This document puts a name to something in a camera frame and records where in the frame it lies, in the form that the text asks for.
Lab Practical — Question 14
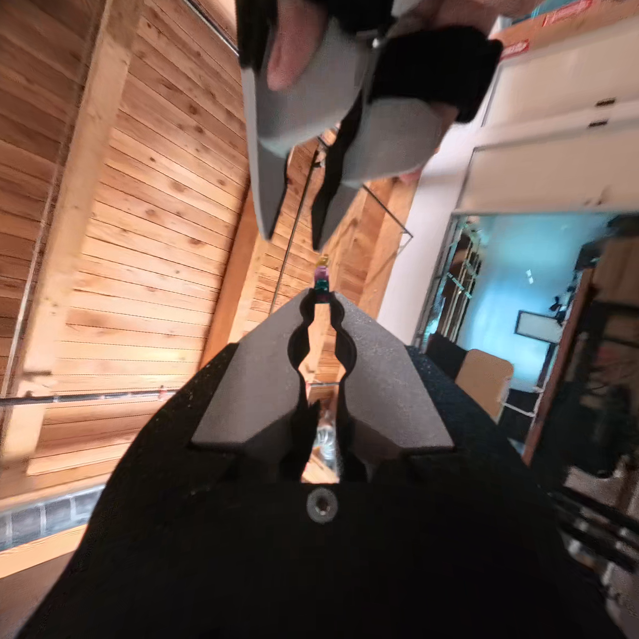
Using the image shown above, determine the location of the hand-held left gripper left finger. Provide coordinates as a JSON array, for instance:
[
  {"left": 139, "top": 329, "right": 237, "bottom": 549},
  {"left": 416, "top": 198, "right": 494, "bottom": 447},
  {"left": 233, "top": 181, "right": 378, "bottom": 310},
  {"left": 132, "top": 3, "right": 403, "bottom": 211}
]
[{"left": 191, "top": 289, "right": 321, "bottom": 482}]

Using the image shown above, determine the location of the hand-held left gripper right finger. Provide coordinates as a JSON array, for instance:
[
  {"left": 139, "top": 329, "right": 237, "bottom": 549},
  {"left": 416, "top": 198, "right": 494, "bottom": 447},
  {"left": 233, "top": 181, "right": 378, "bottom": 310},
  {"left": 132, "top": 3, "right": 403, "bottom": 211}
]
[{"left": 327, "top": 291, "right": 455, "bottom": 482}]

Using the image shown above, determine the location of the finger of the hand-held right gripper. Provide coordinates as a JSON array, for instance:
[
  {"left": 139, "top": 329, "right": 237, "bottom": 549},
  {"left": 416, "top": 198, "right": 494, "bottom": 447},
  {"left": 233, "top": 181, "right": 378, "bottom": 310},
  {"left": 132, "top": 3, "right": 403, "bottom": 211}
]
[
  {"left": 242, "top": 20, "right": 371, "bottom": 239},
  {"left": 311, "top": 97, "right": 446, "bottom": 251}
]

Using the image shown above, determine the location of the multicoloured lego brick stack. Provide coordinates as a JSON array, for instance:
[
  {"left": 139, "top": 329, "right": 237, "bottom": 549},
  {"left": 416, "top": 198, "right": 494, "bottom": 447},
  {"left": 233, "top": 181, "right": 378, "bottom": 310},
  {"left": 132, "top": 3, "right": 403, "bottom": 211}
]
[{"left": 314, "top": 254, "right": 333, "bottom": 305}]

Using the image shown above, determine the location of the person's right hand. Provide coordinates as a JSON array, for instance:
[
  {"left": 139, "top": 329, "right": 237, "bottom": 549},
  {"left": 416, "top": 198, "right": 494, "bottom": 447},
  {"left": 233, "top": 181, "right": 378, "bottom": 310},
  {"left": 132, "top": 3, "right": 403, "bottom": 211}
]
[{"left": 267, "top": 0, "right": 331, "bottom": 92}]

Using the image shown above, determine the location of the tan plywood chair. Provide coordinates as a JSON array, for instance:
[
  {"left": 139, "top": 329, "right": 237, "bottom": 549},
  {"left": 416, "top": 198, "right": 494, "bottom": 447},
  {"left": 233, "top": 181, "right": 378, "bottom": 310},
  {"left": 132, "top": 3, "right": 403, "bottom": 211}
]
[{"left": 454, "top": 348, "right": 516, "bottom": 425}]

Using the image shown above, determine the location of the thin metal pipe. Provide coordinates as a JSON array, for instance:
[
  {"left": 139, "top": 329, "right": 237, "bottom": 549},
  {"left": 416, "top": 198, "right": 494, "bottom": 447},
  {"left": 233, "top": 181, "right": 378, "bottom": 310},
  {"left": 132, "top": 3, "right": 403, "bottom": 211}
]
[{"left": 270, "top": 150, "right": 321, "bottom": 315}]

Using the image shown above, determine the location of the cardboard box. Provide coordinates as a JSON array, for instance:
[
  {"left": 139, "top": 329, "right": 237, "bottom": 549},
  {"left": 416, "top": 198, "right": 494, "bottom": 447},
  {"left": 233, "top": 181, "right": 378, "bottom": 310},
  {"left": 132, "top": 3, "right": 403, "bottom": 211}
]
[{"left": 492, "top": 0, "right": 639, "bottom": 57}]

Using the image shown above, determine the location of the white framed board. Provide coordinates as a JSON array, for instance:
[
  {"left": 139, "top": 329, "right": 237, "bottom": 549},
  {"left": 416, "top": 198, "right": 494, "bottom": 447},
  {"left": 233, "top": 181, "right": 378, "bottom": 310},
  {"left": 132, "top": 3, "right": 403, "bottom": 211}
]
[{"left": 514, "top": 310, "right": 566, "bottom": 346}]

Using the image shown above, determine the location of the horizontal metal rod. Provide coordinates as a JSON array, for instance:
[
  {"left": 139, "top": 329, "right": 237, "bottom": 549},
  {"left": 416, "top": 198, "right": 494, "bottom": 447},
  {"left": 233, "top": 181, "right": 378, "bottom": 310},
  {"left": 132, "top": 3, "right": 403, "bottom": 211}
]
[{"left": 0, "top": 388, "right": 176, "bottom": 409}]

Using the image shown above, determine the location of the black shelving rack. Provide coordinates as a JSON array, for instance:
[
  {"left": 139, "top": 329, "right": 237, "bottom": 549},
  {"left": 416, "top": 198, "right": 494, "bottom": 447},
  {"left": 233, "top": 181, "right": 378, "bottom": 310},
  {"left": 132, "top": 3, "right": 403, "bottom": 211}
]
[{"left": 523, "top": 215, "right": 639, "bottom": 500}]

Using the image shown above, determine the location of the white wall cabinet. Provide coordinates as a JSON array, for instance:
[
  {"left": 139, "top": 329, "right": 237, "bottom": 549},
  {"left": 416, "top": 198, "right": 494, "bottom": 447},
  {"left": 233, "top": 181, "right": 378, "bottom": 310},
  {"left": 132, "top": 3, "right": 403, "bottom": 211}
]
[
  {"left": 455, "top": 116, "right": 639, "bottom": 216},
  {"left": 479, "top": 30, "right": 639, "bottom": 131}
]

